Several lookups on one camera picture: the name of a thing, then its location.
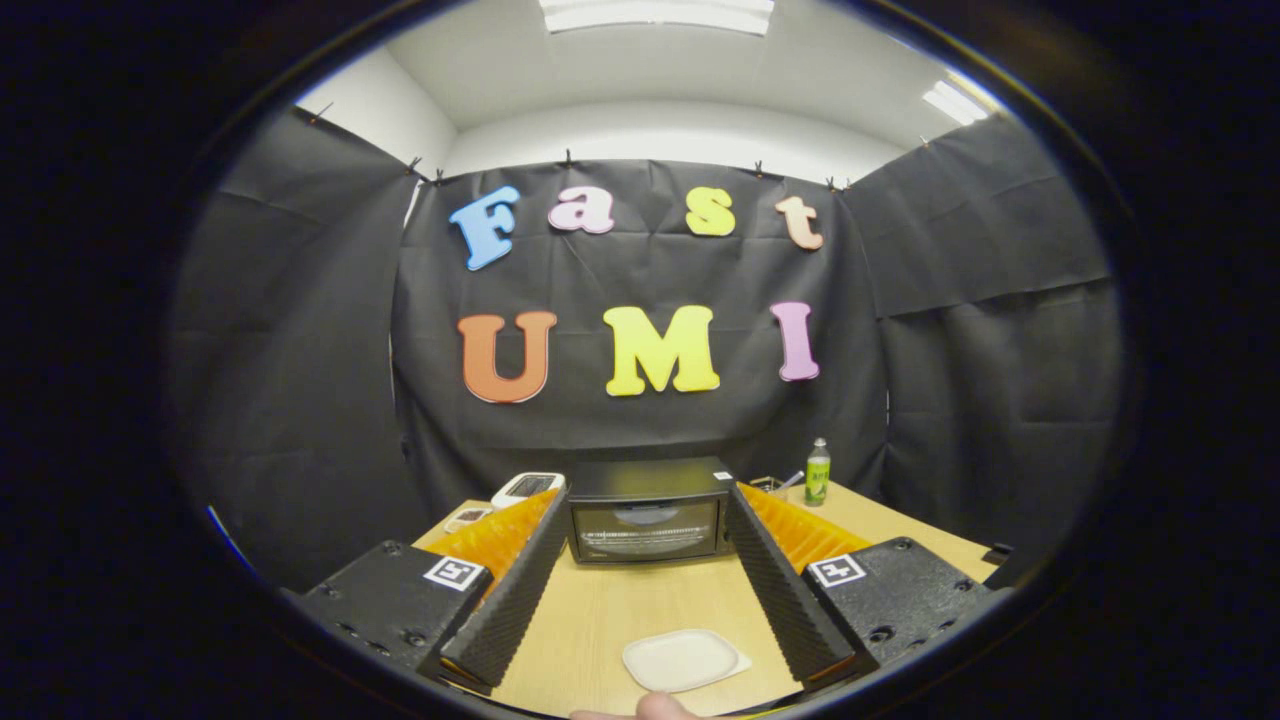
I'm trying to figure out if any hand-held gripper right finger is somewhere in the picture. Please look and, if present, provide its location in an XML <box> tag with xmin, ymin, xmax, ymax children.
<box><xmin>725</xmin><ymin>482</ymin><xmax>993</xmax><ymax>689</ymax></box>

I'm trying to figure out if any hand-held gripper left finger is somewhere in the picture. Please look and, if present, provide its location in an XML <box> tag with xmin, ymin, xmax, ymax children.
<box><xmin>300</xmin><ymin>487</ymin><xmax>571</xmax><ymax>693</ymax></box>

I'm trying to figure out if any black toaster oven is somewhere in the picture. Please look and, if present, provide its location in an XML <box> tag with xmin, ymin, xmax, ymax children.
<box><xmin>566</xmin><ymin>457</ymin><xmax>739</xmax><ymax>566</ymax></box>

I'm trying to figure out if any white pop-up toaster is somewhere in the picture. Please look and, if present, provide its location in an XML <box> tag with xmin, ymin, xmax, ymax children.
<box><xmin>490</xmin><ymin>472</ymin><xmax>566</xmax><ymax>511</ymax></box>

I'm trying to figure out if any green drink bottle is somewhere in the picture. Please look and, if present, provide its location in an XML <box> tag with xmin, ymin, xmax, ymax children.
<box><xmin>805</xmin><ymin>437</ymin><xmax>832</xmax><ymax>507</ymax></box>

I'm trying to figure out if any white plate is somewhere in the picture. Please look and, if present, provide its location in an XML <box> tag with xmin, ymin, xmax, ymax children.
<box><xmin>622</xmin><ymin>628</ymin><xmax>753</xmax><ymax>694</ymax></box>

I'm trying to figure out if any small ceiling light panel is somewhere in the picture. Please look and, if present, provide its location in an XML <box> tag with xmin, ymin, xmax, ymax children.
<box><xmin>921</xmin><ymin>80</ymin><xmax>991</xmax><ymax>126</ymax></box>

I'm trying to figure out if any large ceiling light panel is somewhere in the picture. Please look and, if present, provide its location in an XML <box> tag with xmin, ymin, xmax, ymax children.
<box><xmin>538</xmin><ymin>0</ymin><xmax>776</xmax><ymax>37</ymax></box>

